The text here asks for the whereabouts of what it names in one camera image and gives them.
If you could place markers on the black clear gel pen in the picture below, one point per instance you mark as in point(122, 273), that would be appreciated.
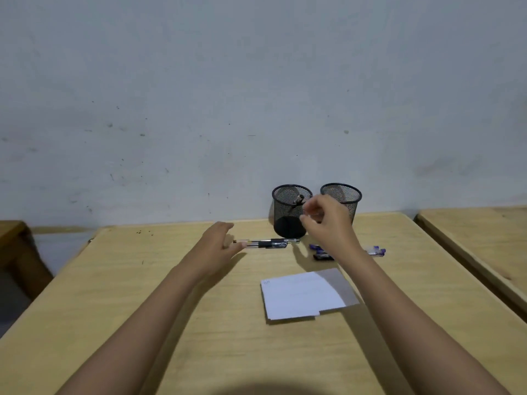
point(271, 243)

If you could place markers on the blue clear pen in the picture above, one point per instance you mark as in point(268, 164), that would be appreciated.
point(376, 252)

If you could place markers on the person's right forearm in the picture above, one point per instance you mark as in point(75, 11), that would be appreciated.
point(411, 324)

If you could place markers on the black mesh pen holder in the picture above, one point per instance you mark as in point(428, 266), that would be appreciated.
point(288, 226)
point(350, 197)

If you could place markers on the white paper sheet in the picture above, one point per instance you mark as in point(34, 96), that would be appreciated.
point(300, 298)

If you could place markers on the black blue pen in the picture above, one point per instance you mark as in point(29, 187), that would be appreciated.
point(321, 256)

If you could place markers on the person's left thumb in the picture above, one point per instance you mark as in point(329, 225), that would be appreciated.
point(235, 248)

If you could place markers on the person's right thumb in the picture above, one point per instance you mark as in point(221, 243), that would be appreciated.
point(308, 220)

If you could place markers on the person's left forearm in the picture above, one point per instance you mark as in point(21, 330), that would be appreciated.
point(140, 324)

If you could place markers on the person's right hand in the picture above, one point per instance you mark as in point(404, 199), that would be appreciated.
point(331, 226)

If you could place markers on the brown wooden side table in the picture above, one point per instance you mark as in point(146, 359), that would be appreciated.
point(16, 250)

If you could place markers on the black pen in holder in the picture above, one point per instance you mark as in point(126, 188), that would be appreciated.
point(297, 200)

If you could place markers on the person's left hand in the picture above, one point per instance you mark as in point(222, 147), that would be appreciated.
point(212, 248)

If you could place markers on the light wooden side table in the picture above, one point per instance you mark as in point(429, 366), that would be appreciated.
point(481, 242)

